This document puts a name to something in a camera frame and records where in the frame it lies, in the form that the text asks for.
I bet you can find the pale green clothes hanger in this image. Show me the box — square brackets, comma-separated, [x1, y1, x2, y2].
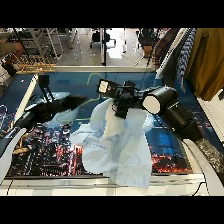
[53, 72, 103, 124]

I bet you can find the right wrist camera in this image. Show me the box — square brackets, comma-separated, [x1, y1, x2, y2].
[97, 78, 119, 99]

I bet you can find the blue white patterned garment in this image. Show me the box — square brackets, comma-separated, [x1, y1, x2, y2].
[175, 27, 198, 93]

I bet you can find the mustard yellow garment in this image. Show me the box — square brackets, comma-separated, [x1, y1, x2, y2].
[184, 27, 224, 102]

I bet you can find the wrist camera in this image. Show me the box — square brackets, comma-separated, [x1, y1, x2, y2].
[97, 78, 119, 99]
[37, 73, 55, 103]

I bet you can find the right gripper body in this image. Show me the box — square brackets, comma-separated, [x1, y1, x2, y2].
[112, 80, 141, 120]

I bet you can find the light blue shirt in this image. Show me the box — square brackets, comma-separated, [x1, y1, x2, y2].
[69, 98, 155, 189]

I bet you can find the black cable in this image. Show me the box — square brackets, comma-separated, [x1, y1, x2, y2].
[5, 177, 17, 196]
[192, 181, 205, 196]

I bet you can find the silver frame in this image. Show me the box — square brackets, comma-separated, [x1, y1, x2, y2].
[0, 173, 224, 196]

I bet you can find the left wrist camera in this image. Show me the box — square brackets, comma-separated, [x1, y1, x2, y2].
[37, 73, 55, 103]

